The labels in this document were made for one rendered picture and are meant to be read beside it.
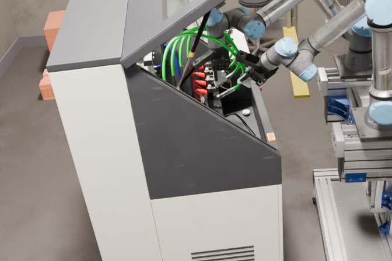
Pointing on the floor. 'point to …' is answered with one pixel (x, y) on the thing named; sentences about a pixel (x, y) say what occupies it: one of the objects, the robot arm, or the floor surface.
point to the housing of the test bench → (103, 116)
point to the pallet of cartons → (52, 22)
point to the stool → (255, 2)
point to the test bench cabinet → (221, 225)
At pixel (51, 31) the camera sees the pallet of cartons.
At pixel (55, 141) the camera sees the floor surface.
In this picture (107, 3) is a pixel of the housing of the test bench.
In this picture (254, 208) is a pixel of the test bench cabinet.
